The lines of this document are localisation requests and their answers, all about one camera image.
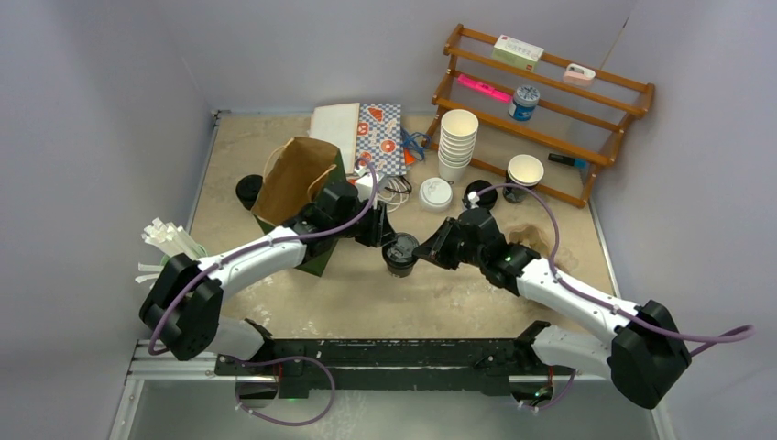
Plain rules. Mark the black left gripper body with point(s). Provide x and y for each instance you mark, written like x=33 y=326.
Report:
x=358 y=210

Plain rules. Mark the pink white small case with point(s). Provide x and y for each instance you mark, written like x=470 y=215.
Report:
x=579 y=75

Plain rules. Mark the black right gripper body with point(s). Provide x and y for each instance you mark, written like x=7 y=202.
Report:
x=469 y=257

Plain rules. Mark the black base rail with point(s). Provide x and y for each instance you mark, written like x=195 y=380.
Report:
x=492 y=366

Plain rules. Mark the green paper bag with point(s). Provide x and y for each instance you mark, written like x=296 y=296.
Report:
x=294 y=174

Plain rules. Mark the blue lidded jar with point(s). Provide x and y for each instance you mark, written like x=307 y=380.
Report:
x=523 y=102

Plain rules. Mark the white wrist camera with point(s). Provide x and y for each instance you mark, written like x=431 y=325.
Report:
x=473 y=200
x=366 y=185

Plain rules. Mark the white lid stack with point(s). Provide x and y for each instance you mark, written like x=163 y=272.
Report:
x=435 y=195

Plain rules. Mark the blue checkered bakery bag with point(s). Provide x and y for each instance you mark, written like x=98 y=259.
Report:
x=378 y=138

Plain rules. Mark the white green box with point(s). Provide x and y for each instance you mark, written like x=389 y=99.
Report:
x=516 y=53

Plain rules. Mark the wrapped white straws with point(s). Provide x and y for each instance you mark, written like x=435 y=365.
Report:
x=159 y=235

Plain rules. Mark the pink highlighter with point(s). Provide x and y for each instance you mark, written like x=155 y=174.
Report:
x=483 y=88

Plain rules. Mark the single black coffee lid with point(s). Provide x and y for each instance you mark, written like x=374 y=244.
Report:
x=401 y=252

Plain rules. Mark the green straw holder cup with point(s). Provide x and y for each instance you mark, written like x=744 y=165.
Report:
x=194 y=253

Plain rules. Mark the stack of white paper cups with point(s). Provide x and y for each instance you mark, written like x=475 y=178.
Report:
x=458 y=130

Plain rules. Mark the dark printed coffee cup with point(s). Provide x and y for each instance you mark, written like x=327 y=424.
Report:
x=524 y=170

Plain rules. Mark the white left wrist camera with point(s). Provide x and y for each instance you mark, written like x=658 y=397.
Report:
x=366 y=185

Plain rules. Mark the orange paper bag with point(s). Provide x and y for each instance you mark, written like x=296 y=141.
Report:
x=409 y=158

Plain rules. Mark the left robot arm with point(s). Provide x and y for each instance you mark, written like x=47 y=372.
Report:
x=183 y=307

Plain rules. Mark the dark blue marker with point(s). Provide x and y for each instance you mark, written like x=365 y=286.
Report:
x=567 y=160

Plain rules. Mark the wooden shelf rack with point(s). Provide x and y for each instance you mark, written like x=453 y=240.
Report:
x=595 y=161

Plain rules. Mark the dark takeout coffee cup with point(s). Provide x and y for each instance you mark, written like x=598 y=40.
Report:
x=400 y=268

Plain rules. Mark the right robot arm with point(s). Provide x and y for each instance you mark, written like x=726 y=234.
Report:
x=626 y=343

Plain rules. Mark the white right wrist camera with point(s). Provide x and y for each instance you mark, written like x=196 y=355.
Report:
x=473 y=200

